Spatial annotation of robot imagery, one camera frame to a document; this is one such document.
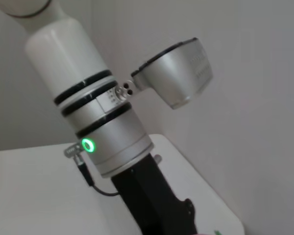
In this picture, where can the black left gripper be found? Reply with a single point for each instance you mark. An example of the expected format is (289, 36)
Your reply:
(149, 195)

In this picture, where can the pink toy peach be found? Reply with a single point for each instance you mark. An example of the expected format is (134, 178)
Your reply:
(217, 233)

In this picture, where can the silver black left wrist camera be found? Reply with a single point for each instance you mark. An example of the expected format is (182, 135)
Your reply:
(176, 71)

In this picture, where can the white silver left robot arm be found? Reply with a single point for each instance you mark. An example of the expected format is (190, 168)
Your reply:
(63, 54)

